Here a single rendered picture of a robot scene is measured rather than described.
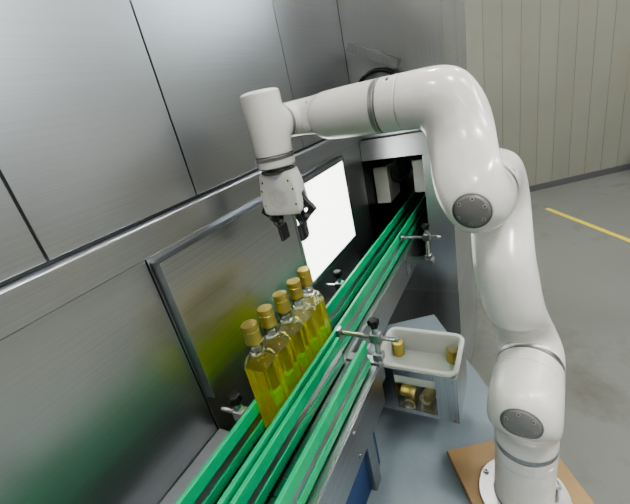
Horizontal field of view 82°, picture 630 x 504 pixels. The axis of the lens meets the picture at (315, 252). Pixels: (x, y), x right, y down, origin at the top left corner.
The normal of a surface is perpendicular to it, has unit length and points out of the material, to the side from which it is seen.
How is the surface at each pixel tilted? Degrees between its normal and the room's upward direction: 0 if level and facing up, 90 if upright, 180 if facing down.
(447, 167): 57
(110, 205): 90
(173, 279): 90
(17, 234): 90
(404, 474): 0
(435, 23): 90
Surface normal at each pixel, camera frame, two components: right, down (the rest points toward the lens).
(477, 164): -0.46, -0.34
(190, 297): 0.87, 0.01
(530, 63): 0.08, 0.37
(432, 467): -0.21, -0.90
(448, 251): -0.44, 0.44
